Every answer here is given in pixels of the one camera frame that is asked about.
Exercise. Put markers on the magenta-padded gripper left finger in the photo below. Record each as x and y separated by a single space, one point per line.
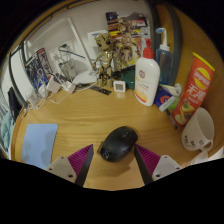
60 166

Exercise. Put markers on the white power adapter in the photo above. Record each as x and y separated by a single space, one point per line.
53 85

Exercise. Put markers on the metal cup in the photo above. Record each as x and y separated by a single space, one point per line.
68 70

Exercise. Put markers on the white printed mug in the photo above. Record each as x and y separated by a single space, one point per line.
198 130

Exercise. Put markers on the clear plastic container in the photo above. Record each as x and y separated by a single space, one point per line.
213 156

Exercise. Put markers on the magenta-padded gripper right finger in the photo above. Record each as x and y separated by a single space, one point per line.
165 165

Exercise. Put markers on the black bag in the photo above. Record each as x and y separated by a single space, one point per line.
13 103

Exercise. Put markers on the dark green container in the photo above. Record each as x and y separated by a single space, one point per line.
128 80

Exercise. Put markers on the white red-capped lotion bottle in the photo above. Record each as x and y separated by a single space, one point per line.
146 81

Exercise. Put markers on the blue pump spray bottle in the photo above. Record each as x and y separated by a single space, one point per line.
164 60

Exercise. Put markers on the small white cube clock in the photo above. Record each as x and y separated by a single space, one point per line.
119 86

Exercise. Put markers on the blue robot model box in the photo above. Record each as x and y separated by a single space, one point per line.
35 71

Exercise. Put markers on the black computer mouse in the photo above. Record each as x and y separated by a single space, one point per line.
117 144

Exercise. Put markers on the printed figure box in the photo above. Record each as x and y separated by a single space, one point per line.
130 30

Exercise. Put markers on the teal blanket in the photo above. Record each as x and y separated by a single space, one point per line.
6 131

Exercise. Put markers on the brown tree figurine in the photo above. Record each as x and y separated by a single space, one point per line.
105 63

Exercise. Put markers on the blue tissue pack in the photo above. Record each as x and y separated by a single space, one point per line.
164 98

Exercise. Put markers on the light blue mouse pad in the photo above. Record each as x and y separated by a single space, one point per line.
38 143

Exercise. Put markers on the red yellow chip canister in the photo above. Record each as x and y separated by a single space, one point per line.
195 90

